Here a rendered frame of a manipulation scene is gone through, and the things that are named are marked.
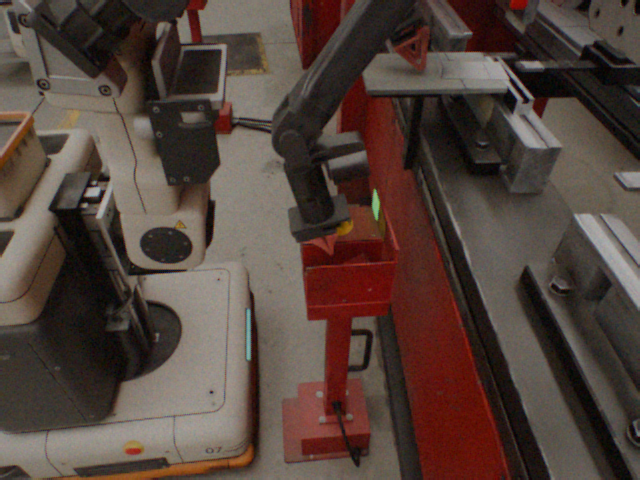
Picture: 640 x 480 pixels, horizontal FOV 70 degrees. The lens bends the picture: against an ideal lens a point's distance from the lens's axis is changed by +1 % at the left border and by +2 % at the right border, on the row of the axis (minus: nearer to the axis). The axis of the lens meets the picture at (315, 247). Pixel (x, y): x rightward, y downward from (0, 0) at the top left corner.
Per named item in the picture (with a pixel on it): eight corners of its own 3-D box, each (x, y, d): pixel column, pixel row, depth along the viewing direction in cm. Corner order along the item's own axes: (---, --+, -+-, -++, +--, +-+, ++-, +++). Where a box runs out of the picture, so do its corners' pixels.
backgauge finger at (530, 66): (506, 63, 97) (513, 38, 94) (628, 61, 98) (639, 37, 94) (526, 87, 89) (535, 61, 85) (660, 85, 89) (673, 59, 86)
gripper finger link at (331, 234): (346, 262, 80) (334, 224, 73) (307, 272, 80) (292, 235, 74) (340, 236, 85) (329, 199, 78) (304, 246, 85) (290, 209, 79)
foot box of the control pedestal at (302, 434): (281, 399, 147) (279, 380, 138) (357, 393, 148) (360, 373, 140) (284, 464, 132) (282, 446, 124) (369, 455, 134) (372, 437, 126)
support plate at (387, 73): (358, 58, 98) (358, 53, 98) (479, 56, 99) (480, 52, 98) (366, 95, 85) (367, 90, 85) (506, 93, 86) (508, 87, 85)
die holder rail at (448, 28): (409, 13, 158) (414, -19, 152) (427, 12, 159) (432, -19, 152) (441, 71, 122) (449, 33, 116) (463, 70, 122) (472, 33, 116)
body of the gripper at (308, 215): (352, 225, 74) (343, 190, 69) (293, 240, 75) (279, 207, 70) (346, 200, 79) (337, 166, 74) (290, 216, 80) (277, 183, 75)
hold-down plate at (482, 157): (436, 103, 108) (438, 91, 106) (458, 103, 108) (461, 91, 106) (469, 175, 86) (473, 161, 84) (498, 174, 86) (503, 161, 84)
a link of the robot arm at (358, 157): (275, 110, 68) (275, 135, 61) (350, 88, 67) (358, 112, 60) (298, 176, 76) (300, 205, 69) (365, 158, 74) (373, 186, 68)
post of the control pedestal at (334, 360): (323, 398, 134) (326, 273, 97) (341, 397, 134) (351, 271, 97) (325, 416, 130) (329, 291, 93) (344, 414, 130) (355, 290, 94)
